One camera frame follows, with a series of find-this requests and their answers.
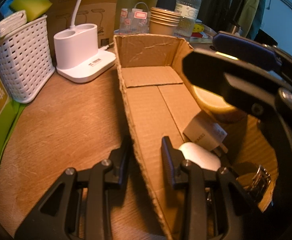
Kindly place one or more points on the stack of brown paper cups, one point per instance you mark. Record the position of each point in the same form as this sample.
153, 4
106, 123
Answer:
163, 26

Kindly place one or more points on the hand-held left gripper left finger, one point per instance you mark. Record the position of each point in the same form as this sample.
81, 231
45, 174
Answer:
122, 162

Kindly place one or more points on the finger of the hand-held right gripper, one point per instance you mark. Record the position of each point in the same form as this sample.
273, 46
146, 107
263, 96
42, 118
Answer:
245, 50
210, 72

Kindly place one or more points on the blue tissue packet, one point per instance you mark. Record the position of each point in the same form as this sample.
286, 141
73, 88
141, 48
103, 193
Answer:
7, 6

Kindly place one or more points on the clear plastic cup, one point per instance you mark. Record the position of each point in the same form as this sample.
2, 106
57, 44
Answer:
133, 22

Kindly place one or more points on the small white printed box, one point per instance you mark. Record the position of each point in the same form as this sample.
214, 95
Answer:
11, 23

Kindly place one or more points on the white woven plastic basket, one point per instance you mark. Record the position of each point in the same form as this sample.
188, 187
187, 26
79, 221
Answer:
23, 62

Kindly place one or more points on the red metal can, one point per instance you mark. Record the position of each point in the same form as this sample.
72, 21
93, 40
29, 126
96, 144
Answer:
210, 100

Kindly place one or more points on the cardboard box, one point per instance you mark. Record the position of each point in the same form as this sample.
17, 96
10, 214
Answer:
146, 100

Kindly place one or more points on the yellow-green sponge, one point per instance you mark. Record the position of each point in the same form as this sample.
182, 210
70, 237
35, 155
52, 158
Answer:
32, 3

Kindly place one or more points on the teal curtain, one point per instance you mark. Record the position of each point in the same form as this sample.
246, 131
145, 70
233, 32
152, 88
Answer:
260, 17

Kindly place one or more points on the white desk lamp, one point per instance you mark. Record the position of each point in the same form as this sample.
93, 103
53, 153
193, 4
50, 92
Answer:
76, 47

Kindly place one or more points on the dark shiny metal object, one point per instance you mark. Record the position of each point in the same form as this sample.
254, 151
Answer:
260, 180

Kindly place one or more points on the clear water bottle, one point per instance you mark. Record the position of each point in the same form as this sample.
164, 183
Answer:
188, 5

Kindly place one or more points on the brown lamp carton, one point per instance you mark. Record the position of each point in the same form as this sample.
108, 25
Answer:
103, 17

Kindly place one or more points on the white charger cube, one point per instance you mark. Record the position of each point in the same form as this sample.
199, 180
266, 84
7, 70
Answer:
200, 132

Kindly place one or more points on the white earbuds case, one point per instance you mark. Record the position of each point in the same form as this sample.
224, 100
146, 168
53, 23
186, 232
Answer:
200, 155

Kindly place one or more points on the yellow printed tin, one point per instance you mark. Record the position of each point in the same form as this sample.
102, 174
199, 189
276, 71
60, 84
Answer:
200, 28

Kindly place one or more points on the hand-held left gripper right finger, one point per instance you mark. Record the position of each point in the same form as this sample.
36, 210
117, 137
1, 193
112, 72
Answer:
169, 165

